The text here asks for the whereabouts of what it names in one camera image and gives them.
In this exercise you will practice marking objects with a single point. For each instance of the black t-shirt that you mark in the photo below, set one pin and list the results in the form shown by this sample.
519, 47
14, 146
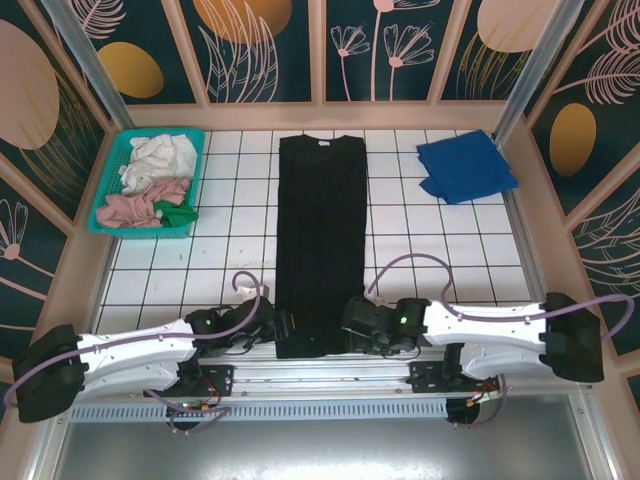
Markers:
320, 225

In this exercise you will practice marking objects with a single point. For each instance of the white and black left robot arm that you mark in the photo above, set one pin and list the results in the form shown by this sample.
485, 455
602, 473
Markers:
130, 345

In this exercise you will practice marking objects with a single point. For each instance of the grey metal sheet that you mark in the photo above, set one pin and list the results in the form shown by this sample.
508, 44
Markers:
300, 450

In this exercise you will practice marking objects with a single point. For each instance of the green crumpled t-shirt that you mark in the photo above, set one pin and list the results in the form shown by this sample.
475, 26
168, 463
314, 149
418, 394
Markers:
177, 214

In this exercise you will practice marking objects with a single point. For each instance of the teal plastic basket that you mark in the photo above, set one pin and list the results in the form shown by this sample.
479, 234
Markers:
145, 234

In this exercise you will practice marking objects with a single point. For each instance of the blue folded t-shirt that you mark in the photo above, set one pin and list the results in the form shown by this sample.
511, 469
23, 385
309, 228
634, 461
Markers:
465, 167

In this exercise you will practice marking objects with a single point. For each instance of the pink crumpled t-shirt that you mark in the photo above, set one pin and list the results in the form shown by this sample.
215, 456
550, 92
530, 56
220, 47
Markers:
130, 207

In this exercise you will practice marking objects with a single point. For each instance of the white crumpled t-shirt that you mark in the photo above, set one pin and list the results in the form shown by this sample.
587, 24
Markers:
160, 160

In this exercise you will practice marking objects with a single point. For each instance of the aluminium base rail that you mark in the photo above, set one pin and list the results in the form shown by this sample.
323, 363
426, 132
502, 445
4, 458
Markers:
320, 375

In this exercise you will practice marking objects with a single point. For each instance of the aluminium corner post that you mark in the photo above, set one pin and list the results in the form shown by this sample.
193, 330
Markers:
85, 50
540, 55

